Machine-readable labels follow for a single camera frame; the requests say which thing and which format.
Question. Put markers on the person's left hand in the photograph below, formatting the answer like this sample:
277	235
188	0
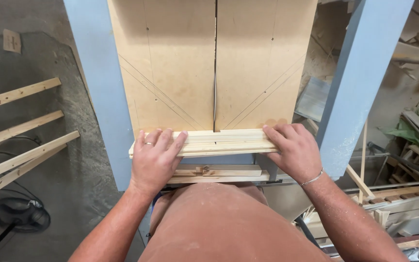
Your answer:
151	165

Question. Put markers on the person's right hand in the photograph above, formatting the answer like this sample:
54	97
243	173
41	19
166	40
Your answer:
296	153

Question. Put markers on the thin pale wood strip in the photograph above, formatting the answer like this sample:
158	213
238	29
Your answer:
224	146
227	152

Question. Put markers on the grey metal sheet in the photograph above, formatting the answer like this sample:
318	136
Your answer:
313	99

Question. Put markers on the thin wooden stick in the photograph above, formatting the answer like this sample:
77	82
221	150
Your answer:
363	160

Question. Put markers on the slanted wooden batten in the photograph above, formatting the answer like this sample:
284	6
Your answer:
358	180

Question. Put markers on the wooden sled fence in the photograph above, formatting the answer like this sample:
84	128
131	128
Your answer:
231	135

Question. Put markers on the long wood batten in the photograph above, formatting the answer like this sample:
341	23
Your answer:
231	178

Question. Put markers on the short knotted wood strip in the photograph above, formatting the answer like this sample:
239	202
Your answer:
227	170

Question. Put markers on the circular saw blade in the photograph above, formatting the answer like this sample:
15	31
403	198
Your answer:
215	91

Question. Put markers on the grey metal tube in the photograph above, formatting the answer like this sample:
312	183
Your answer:
395	185

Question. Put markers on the brown fibreboard saw sled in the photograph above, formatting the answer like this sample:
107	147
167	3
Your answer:
180	65

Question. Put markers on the green cloth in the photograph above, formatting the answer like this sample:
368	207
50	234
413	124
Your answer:
409	133

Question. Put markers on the long pine slat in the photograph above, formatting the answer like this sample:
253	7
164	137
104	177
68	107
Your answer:
31	155
20	128
16	94
24	168

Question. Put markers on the heap of scrap wood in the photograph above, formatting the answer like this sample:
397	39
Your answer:
409	214

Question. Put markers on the black floor fan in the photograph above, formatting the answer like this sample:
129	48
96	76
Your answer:
22	214

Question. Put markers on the small cardboard piece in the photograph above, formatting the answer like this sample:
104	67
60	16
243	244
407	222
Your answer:
12	41

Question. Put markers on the blue saw table frame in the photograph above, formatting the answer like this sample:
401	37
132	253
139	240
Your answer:
96	91

